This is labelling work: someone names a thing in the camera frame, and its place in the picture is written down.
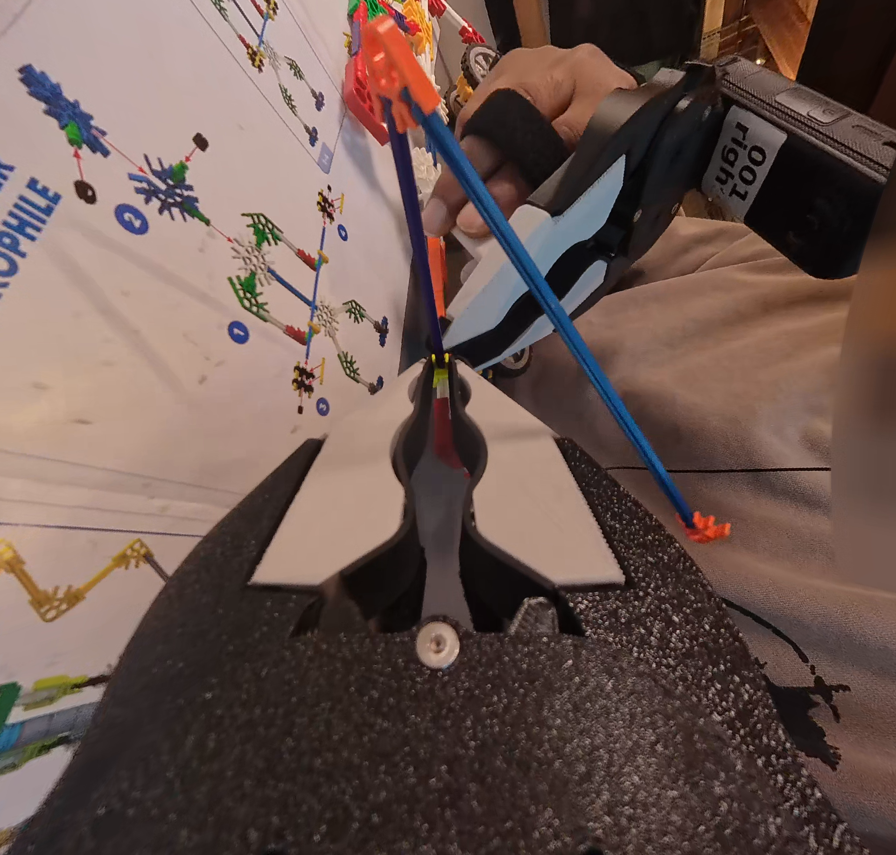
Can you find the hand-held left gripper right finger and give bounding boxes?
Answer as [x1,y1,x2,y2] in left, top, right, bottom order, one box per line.
[455,370,627,629]

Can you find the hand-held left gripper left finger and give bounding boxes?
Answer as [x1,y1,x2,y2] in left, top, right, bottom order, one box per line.
[248,365,435,629]

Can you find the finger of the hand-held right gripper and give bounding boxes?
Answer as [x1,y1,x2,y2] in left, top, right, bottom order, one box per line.
[444,155,630,341]
[474,245,618,369]

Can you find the blue rods with orange connector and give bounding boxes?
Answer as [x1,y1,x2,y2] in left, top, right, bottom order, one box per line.
[357,15,733,545]

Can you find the colourful rod and connector model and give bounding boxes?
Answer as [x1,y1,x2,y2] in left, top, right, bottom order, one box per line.
[343,0,502,472]

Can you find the person's right hand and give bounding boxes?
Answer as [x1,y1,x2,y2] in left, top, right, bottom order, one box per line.
[420,41,639,241]

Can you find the white instruction sheet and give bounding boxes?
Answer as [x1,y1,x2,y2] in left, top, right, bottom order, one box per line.
[0,0,470,800]

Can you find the thin black cable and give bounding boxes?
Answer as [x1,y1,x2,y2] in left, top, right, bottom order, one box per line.
[602,463,841,475]

